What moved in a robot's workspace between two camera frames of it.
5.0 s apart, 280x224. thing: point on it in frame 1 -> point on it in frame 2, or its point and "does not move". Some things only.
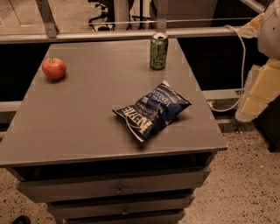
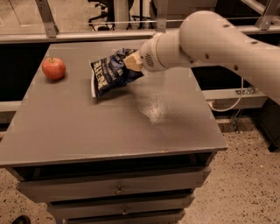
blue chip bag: x=152 y=111 -> x=110 y=73
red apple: x=54 y=68 does not move
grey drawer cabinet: x=68 y=149 does not move
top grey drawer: x=53 y=190 does not move
